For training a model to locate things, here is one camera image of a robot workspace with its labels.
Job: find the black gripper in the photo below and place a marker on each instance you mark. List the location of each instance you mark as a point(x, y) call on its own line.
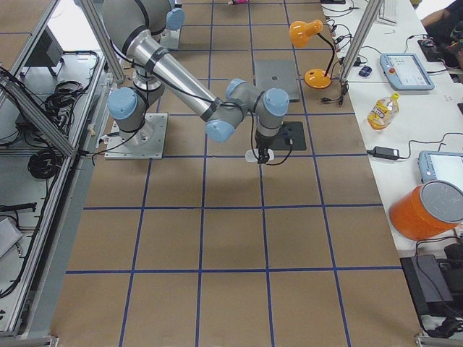
point(262, 142)

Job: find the white computer mouse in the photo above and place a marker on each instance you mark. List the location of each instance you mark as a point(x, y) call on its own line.
point(251, 156)

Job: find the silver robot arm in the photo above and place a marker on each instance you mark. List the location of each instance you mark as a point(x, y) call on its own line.
point(133, 27)
point(165, 20)

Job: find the black mousepad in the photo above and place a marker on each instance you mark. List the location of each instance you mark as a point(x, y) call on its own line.
point(291, 136)

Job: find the blue computer mouse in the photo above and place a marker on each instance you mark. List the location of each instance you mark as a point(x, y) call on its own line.
point(365, 71)

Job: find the silver apple laptop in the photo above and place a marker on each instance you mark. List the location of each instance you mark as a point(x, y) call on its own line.
point(277, 73)

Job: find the black power adapter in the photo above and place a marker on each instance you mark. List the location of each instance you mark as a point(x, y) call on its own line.
point(384, 153)

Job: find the yellow drink bottle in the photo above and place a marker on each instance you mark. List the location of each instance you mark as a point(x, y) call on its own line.
point(384, 111)

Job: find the upper teach pendant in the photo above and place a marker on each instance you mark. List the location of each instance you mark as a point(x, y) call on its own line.
point(405, 72)

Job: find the teach pendant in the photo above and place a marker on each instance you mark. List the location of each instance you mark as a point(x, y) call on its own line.
point(405, 72)
point(443, 166)

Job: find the lower teach pendant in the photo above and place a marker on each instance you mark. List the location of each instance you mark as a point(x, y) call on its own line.
point(443, 166)

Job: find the orange cylindrical container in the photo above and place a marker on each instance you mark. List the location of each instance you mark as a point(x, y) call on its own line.
point(428, 210)

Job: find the white keyboard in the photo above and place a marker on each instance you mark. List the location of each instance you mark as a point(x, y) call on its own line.
point(387, 13)

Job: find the black box on floor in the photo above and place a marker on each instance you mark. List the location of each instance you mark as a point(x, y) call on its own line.
point(435, 285)

